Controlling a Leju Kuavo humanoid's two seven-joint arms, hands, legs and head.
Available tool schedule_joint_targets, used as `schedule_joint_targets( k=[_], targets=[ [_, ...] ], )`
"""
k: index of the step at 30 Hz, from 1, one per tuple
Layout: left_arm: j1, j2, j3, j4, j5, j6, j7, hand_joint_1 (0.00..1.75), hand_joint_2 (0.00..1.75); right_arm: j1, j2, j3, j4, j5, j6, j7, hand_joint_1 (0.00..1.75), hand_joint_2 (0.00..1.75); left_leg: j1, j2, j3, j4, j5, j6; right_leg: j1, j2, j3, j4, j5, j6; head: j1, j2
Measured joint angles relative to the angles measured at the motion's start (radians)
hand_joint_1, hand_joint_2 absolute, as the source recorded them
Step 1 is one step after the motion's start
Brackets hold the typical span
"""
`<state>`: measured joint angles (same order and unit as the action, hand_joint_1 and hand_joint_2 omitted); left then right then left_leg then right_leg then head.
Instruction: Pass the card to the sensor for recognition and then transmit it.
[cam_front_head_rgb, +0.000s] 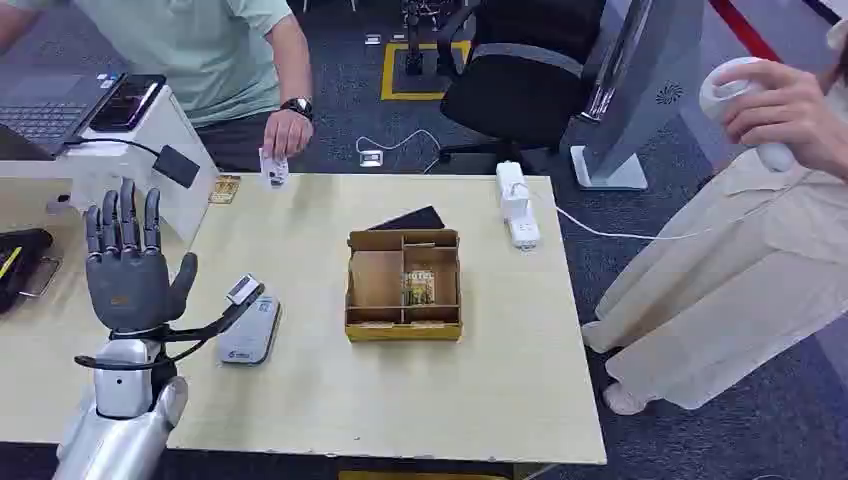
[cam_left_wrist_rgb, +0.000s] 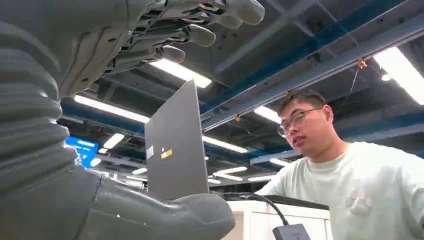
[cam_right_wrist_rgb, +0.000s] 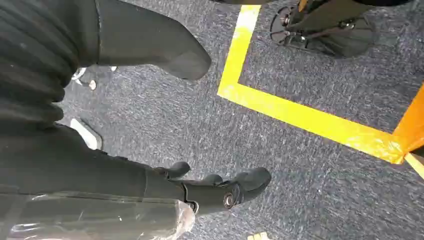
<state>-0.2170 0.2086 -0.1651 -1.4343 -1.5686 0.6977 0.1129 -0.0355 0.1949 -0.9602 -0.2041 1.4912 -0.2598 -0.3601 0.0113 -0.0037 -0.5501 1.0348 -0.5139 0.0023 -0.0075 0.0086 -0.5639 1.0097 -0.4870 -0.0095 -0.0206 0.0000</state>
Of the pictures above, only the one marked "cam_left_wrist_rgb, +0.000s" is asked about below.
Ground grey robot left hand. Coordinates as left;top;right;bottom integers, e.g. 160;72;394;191
0;0;266;240

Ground ceiling light panel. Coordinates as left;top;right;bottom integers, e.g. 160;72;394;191
253;105;283;125
372;46;424;106
202;135;249;155
149;58;213;89
73;95;151;124
102;133;126;150

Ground blue display screen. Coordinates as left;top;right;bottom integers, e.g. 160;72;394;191
64;135;100;170

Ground grey laptop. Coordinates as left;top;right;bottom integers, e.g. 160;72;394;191
144;79;211;202

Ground thin-framed eyeglasses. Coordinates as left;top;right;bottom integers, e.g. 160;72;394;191
277;106;324;138

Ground white desk riser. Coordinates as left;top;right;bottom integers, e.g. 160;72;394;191
222;199;334;240

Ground dark power adapter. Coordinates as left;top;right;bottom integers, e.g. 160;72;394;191
272;224;312;240

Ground person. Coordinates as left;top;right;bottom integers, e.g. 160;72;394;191
255;90;424;240

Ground black laptop power cable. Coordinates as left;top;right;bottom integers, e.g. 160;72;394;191
211;192;290;227

